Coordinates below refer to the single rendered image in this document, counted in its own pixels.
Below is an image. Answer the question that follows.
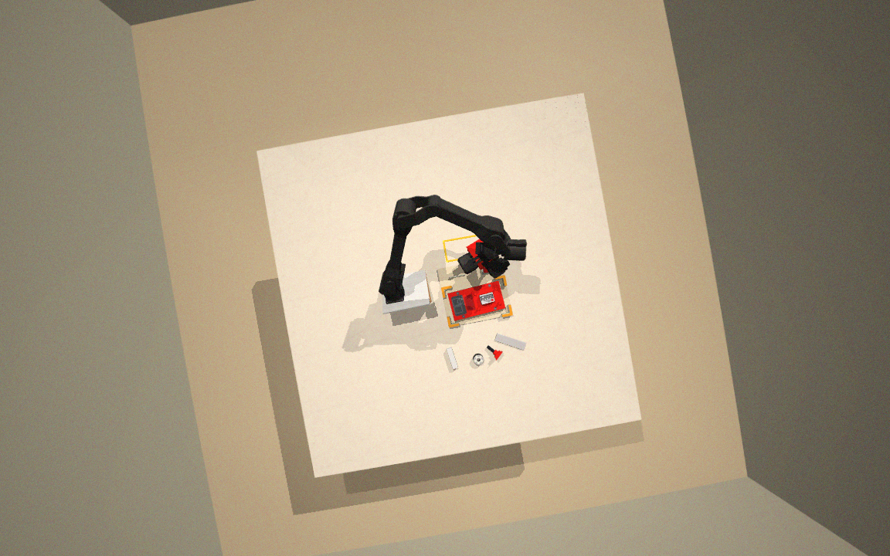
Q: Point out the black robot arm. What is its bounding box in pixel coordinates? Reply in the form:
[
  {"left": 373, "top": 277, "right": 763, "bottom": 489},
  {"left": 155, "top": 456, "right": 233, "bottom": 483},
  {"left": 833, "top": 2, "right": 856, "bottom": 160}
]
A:
[{"left": 379, "top": 195, "right": 527, "bottom": 304}]

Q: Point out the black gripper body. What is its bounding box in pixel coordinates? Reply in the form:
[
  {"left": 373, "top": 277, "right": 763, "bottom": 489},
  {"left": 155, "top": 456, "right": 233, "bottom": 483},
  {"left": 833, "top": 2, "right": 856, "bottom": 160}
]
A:
[{"left": 458, "top": 253, "right": 491, "bottom": 274}]

